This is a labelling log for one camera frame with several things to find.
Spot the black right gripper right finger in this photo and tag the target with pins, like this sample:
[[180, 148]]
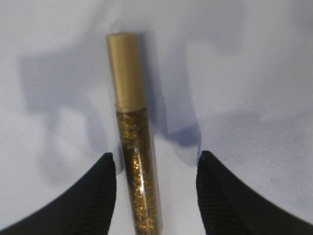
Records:
[[229, 207]]

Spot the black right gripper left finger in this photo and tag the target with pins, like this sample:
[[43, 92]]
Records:
[[86, 208]]

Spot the gold glitter pen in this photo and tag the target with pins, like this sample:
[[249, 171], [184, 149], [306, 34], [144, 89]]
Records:
[[134, 131]]

